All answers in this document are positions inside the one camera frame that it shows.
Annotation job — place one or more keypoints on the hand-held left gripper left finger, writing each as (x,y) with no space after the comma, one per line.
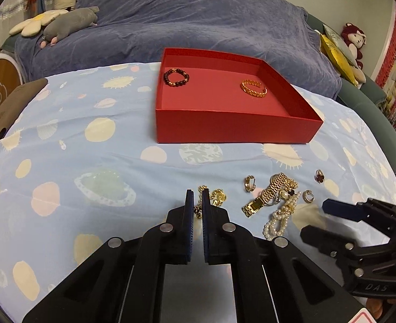
(188,222)

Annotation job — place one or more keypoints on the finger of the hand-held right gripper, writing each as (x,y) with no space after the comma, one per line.
(322,239)
(342,208)

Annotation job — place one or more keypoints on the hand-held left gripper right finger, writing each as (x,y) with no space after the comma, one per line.
(206,222)

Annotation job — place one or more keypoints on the gold wrist watch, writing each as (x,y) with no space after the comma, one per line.
(257,203)

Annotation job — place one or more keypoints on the red jewelry box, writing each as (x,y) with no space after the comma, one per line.
(235,124)

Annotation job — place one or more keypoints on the person's right hand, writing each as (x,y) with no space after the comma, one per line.
(379,306)

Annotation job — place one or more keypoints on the blue planet print tablecloth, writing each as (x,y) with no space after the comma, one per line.
(83,161)

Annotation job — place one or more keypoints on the beige cushion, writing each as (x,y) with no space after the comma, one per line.
(359,74)

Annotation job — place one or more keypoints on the yellow cushion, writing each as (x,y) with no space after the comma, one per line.
(336,55)

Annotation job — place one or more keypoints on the silver grey cushion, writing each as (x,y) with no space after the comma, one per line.
(339,38)

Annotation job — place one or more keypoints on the red monkey plush toy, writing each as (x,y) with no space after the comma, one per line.
(353,38)

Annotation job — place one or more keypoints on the blue-grey sofa blanket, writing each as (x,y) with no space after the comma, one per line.
(184,16)

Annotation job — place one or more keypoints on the brown notebook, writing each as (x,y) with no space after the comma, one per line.
(12,107)

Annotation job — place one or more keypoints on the grey plush toy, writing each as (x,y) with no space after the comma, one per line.
(70,22)

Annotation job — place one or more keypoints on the white yellow flower pillow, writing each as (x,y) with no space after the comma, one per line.
(33,23)

